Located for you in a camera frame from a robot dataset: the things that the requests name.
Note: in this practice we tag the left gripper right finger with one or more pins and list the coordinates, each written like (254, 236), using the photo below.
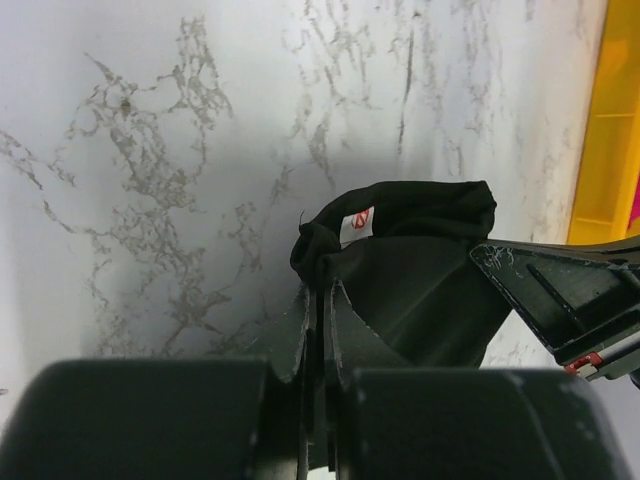
(388, 420)

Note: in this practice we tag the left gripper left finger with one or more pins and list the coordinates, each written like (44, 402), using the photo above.
(239, 416)

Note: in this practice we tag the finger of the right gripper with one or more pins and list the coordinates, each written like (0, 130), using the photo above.
(581, 302)

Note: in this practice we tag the black t-shirt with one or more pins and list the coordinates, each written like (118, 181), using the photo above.
(401, 251)

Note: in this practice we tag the red t-shirt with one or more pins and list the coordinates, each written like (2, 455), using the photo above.
(635, 210)

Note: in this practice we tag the yellow plastic bin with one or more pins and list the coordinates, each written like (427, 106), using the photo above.
(609, 169)

